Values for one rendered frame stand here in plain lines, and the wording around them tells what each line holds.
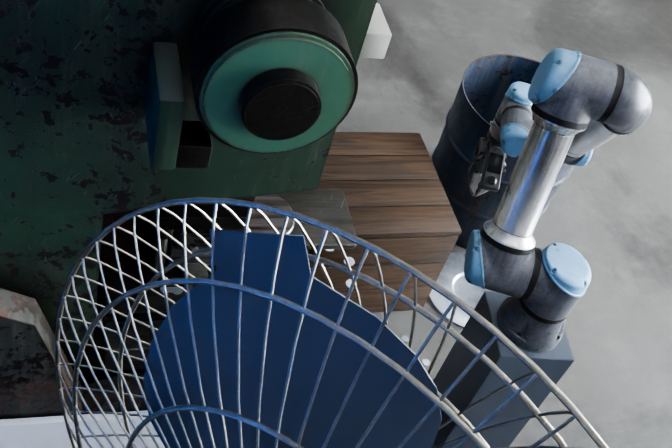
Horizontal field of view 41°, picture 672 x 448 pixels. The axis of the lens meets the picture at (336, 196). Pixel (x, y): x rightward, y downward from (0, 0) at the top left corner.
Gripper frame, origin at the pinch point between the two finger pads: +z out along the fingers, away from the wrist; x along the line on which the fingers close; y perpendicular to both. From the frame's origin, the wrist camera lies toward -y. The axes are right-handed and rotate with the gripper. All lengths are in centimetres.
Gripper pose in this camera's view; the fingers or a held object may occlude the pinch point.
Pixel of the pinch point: (475, 194)
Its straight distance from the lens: 241.7
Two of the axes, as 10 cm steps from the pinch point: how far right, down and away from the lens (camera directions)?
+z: -2.3, 6.8, 7.0
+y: 1.1, -6.9, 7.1
